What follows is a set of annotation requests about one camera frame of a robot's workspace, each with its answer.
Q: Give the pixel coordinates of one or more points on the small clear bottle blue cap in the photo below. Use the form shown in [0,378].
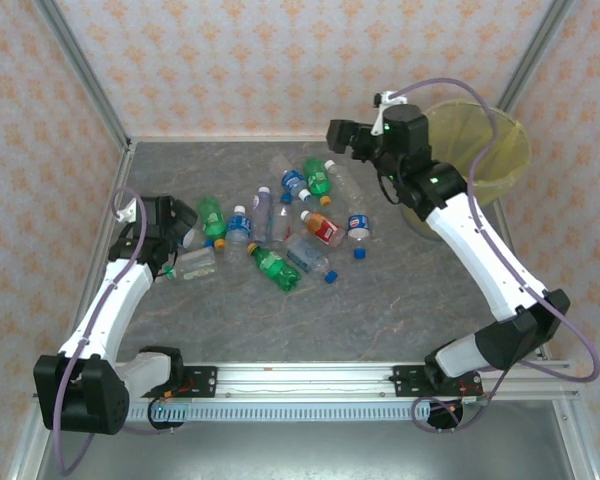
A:
[189,239]

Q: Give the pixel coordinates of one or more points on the clear bottle green cap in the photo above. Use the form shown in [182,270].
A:
[197,262]

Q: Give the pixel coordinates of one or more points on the long clear bottle white cap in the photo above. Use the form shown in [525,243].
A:
[347,187]

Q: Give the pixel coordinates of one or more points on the blue label bottle white cap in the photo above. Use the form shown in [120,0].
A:
[293,181]
[238,232]

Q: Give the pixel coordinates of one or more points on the clear plastic bottle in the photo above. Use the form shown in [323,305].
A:
[280,164]

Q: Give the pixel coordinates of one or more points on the purple tinted bottle white cap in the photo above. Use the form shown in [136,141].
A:
[261,212]

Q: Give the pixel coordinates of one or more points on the Pepsi label bottle blue cap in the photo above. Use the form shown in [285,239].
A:
[358,223]

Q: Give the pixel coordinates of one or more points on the red label bottle orange drink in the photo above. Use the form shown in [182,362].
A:
[325,230]

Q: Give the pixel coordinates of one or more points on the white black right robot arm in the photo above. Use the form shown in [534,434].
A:
[480,260]

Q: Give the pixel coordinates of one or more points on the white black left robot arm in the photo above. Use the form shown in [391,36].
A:
[105,310]

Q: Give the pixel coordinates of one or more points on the bin with yellow bag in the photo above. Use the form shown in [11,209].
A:
[505,150]

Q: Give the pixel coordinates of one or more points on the grey metal sheet panel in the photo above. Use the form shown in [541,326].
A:
[300,450]

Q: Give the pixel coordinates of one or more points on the aluminium side rail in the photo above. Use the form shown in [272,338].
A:
[122,170]
[576,440]

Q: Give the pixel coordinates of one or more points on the aluminium back rail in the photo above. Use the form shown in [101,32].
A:
[230,138]

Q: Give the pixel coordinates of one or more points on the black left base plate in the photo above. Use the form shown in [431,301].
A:
[202,382]

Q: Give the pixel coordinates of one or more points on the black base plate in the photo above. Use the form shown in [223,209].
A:
[202,382]
[407,380]

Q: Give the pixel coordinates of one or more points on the aluminium frame post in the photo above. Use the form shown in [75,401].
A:
[80,70]
[535,55]

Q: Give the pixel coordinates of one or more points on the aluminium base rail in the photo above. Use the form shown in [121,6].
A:
[300,382]

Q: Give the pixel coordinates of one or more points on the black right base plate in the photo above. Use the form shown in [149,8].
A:
[407,380]

